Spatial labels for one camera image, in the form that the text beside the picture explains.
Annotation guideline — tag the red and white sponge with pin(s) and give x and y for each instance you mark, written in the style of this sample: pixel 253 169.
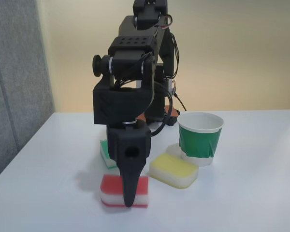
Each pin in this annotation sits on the red and white sponge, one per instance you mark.
pixel 111 188

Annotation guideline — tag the green and white sponge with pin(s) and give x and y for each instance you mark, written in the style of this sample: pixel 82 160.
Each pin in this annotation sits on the green and white sponge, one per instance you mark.
pixel 105 151

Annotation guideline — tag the yellow and white sponge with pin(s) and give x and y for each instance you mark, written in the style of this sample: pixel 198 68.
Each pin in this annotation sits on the yellow and white sponge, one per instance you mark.
pixel 171 169

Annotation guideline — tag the white cup with green tape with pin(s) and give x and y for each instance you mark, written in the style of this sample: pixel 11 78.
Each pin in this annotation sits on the white cup with green tape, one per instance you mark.
pixel 198 142

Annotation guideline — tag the grey partition panel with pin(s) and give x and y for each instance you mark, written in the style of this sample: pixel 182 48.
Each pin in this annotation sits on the grey partition panel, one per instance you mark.
pixel 17 84

